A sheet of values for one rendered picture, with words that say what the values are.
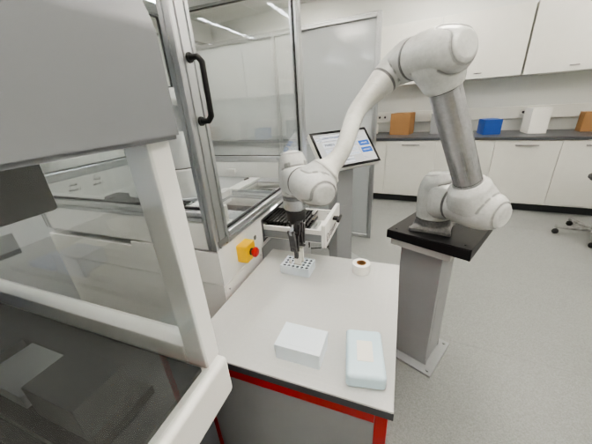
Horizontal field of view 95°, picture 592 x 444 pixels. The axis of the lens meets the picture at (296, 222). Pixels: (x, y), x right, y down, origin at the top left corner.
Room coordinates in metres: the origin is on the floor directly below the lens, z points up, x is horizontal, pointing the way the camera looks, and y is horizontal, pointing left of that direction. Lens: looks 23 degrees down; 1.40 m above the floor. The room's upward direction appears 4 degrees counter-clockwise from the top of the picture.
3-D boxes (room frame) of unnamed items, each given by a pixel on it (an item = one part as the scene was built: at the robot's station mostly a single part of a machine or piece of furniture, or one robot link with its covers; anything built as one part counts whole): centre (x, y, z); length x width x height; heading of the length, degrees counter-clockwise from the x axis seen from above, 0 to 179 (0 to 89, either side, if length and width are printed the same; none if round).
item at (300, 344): (0.56, 0.01, 0.79); 0.13 x 0.09 x 0.05; 68
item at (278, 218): (1.24, 0.02, 0.87); 0.22 x 0.18 x 0.06; 68
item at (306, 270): (0.97, 0.00, 0.78); 0.12 x 0.08 x 0.04; 67
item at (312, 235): (1.24, 0.03, 0.86); 0.40 x 0.26 x 0.06; 68
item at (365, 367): (0.51, -0.15, 0.78); 0.15 x 0.10 x 0.04; 168
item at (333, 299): (0.77, -0.03, 0.38); 0.62 x 0.58 x 0.76; 158
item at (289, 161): (0.94, -0.01, 1.18); 0.13 x 0.11 x 0.16; 21
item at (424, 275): (1.21, -0.67, 0.38); 0.30 x 0.30 x 0.76; 43
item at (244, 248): (0.95, 0.20, 0.88); 0.07 x 0.05 x 0.07; 158
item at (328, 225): (1.16, -0.16, 0.87); 0.29 x 0.02 x 0.11; 158
